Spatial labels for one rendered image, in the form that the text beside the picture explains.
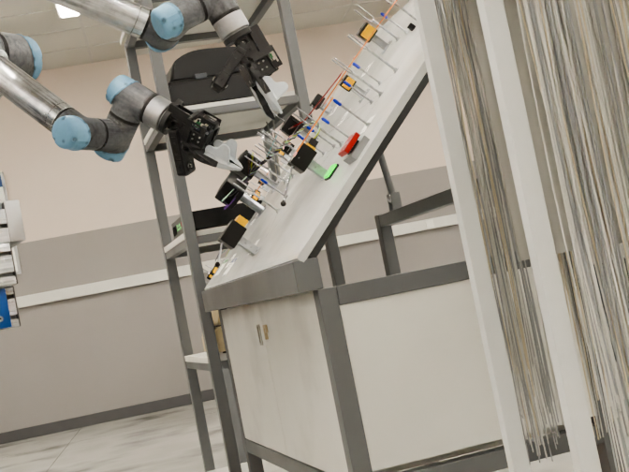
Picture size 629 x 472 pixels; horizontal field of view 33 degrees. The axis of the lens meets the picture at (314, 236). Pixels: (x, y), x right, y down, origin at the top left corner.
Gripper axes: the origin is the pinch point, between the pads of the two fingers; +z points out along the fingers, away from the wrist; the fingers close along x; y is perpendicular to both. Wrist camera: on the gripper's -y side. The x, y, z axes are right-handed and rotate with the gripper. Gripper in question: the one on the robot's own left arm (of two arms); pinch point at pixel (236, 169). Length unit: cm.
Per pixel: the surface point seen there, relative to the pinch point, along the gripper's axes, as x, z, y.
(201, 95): 88, -51, -41
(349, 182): -10.6, 27.7, 18.9
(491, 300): -38, 65, 30
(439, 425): -23, 69, -13
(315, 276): -24.5, 32.5, 4.1
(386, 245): 88, 26, -55
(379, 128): -0.4, 26.6, 27.6
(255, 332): 15, 16, -51
